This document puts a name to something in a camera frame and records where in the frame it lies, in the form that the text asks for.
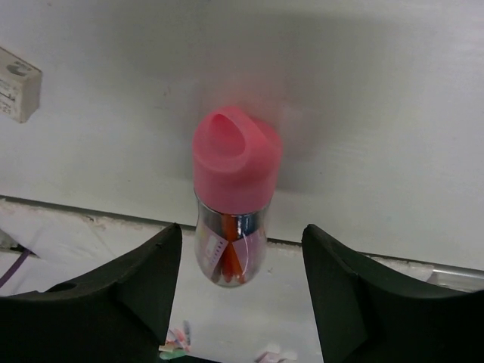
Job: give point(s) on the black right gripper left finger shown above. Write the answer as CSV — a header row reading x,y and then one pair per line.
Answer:
x,y
118,312

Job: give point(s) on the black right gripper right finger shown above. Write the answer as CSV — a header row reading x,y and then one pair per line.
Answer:
x,y
367,312

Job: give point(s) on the pink capped clear tube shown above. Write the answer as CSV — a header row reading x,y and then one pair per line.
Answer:
x,y
236,160

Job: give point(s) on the white eraser with sleeve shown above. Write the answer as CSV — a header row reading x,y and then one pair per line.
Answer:
x,y
20,87

